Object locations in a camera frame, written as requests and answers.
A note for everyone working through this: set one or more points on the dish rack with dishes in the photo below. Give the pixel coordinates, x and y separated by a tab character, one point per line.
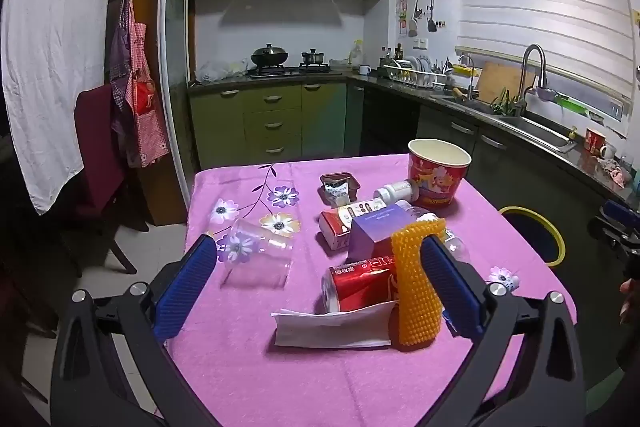
415	72

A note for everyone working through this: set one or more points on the steel sink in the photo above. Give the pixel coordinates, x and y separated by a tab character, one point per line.
530	129

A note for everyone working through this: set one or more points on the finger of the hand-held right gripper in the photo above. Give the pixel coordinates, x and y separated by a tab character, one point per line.
617	236
622	213

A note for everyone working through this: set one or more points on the red and white carton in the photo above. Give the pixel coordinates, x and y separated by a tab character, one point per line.
332	227

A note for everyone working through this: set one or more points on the white plastic bag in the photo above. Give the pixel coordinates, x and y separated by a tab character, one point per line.
220	71

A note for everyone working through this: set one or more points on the oil bottle with yellow cap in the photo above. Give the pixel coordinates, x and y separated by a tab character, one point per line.
357	54

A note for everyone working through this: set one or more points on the pink floral tablecloth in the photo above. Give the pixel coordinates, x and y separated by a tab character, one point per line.
240	357

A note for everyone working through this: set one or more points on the red mug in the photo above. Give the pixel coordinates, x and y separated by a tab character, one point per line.
594	141

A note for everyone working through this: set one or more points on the person's right hand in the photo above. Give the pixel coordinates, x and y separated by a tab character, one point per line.
626	304

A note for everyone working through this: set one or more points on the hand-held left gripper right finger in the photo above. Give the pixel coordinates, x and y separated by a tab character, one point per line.
450	287

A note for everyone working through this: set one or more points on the maroon chair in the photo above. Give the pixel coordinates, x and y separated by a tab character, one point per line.
100	147

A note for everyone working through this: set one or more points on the pink cloth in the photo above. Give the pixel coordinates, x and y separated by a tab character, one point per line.
616	172

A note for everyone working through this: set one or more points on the dark base cabinet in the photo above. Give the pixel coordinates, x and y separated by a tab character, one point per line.
390	122

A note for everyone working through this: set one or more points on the green leafy vegetable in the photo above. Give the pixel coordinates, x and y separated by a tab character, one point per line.
502	103

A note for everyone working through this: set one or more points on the clear plastic cup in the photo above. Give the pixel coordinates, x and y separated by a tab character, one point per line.
260	267

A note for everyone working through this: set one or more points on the small steel faucet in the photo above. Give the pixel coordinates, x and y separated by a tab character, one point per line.
470	77

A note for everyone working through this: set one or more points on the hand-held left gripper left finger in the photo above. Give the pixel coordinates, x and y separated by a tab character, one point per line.
185	292

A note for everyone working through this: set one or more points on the hanging kitchen utensils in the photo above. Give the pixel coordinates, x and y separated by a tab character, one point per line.
415	17

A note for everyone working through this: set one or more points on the red paper bucket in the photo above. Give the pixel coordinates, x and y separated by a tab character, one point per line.
440	187

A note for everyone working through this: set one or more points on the purple apron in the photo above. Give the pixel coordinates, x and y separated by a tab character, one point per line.
120	52

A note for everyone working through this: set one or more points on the small white mug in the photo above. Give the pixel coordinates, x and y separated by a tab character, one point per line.
607	152

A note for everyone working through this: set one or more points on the red soda can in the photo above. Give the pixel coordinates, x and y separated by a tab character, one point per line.
360	284

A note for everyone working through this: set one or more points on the white snack packet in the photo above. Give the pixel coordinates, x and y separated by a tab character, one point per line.
336	194

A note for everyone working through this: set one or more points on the white wall outlet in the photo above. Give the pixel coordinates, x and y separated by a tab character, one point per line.
421	44

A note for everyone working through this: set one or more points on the tall steel faucet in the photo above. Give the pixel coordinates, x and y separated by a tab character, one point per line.
524	77

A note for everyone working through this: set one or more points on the brown plastic tray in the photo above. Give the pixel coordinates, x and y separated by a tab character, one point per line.
354	187

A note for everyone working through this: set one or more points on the white hanging cloth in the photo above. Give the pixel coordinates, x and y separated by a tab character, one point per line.
50	57

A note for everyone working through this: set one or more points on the small steel pot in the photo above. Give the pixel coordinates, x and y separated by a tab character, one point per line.
313	57

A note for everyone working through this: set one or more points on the black wok with lid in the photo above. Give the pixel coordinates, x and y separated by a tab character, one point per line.
270	56

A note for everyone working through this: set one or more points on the wooden cutting board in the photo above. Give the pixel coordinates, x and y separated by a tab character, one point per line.
500	82

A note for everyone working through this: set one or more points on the yellow bumpy sponge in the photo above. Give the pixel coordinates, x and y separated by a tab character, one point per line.
412	297

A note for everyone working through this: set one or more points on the white pill bottle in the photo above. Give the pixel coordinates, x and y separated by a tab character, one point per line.
395	193

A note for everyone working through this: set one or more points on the clear plastic bottle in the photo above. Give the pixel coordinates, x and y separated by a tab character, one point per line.
452	244

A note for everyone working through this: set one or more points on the yellow-rimmed trash bin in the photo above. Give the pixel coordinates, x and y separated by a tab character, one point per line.
530	237

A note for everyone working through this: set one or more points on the green base cabinet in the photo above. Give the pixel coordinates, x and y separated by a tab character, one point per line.
272	107

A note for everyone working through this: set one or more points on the white paper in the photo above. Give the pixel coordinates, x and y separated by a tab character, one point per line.
325	329

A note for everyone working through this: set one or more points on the gas stove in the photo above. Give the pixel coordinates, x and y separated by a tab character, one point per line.
290	70

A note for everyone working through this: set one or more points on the white enamel mug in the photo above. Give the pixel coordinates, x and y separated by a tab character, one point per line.
364	69

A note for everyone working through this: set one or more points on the glass sliding door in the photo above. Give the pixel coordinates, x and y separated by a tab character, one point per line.
175	57

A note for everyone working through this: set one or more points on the purple box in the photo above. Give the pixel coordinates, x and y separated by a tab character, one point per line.
372	232

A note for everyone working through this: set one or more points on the dark sauce bottles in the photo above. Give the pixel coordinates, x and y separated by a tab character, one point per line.
395	53

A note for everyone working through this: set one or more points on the red checked apron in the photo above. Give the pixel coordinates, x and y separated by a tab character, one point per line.
147	107

